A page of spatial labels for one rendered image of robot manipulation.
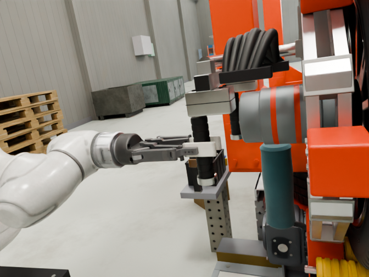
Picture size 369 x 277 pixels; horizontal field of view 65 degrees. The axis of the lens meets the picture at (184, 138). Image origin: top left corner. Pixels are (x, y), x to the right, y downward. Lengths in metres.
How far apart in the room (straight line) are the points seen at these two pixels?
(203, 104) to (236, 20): 0.66
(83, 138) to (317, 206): 0.52
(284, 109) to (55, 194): 0.51
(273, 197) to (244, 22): 0.64
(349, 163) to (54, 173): 0.53
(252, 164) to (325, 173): 0.87
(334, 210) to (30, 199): 0.53
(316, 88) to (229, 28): 0.77
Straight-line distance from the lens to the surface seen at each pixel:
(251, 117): 0.69
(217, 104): 0.56
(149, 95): 7.94
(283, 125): 0.68
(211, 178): 0.62
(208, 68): 0.57
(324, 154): 0.39
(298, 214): 1.21
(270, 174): 0.88
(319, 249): 0.82
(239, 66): 0.53
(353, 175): 0.41
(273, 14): 3.11
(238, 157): 1.25
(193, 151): 0.59
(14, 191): 0.64
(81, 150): 0.71
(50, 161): 0.68
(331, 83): 0.46
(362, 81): 0.67
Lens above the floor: 1.00
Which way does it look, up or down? 14 degrees down
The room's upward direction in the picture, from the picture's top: 9 degrees counter-clockwise
